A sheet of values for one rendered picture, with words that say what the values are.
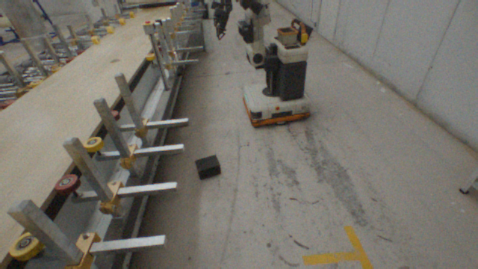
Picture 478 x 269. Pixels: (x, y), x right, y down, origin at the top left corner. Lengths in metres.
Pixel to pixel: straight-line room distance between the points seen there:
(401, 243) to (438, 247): 0.20
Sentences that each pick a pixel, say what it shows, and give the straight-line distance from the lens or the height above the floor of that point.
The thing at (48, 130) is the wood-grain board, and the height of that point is 0.90.
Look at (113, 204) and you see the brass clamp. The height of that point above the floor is 0.81.
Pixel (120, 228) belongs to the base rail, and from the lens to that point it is 1.15.
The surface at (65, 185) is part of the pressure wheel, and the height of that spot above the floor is 0.91.
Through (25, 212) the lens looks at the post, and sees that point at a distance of 0.78.
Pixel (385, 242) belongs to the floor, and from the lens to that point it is 1.94.
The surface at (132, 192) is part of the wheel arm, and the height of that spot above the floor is 0.82.
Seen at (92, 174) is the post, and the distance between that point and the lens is 0.99.
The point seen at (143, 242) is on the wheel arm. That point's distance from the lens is 0.90.
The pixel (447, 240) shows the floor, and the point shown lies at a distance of 2.14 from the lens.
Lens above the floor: 1.56
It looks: 38 degrees down
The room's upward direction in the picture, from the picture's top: 6 degrees counter-clockwise
